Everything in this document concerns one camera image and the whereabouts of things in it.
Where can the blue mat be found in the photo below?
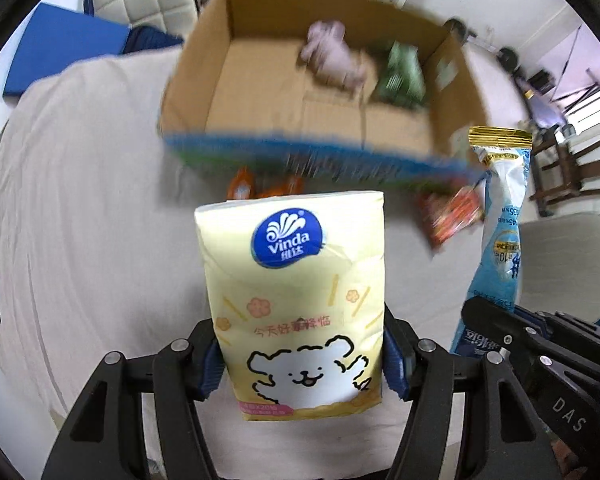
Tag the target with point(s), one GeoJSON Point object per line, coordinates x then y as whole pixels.
{"type": "Point", "coordinates": [65, 50]}

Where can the dark wooden chair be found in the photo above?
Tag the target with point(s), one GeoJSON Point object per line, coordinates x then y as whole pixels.
{"type": "Point", "coordinates": [575, 170]}

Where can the yellow tissue pack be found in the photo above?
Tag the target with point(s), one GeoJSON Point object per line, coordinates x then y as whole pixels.
{"type": "Point", "coordinates": [290, 305]}

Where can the dark blue cloth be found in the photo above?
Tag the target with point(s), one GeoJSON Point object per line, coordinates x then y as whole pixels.
{"type": "Point", "coordinates": [152, 40]}

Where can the green snack packet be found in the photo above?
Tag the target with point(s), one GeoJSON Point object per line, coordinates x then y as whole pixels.
{"type": "Point", "coordinates": [400, 77]}

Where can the orange snack packet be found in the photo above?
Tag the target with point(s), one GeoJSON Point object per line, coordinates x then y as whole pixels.
{"type": "Point", "coordinates": [241, 185]}
{"type": "Point", "coordinates": [280, 187]}

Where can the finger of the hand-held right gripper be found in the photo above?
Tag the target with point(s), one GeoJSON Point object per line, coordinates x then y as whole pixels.
{"type": "Point", "coordinates": [490, 317]}

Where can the cardboard box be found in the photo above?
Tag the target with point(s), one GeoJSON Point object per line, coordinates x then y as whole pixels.
{"type": "Point", "coordinates": [260, 90]}

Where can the black barbell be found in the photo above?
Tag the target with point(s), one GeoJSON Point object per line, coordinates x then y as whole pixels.
{"type": "Point", "coordinates": [507, 57]}

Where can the blue and white long packet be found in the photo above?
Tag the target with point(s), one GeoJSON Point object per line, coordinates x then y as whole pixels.
{"type": "Point", "coordinates": [500, 220]}

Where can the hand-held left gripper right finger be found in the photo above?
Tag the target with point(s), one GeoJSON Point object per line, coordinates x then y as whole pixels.
{"type": "Point", "coordinates": [393, 360]}

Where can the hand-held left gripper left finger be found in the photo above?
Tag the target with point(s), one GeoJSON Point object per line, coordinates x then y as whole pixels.
{"type": "Point", "coordinates": [211, 360]}

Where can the grey chair seat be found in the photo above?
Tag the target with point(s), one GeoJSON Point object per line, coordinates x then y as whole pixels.
{"type": "Point", "coordinates": [565, 260]}

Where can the red snack packet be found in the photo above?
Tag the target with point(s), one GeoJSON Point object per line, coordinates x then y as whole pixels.
{"type": "Point", "coordinates": [447, 215]}

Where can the pink plush toy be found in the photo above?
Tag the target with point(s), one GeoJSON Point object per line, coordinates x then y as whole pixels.
{"type": "Point", "coordinates": [330, 55]}

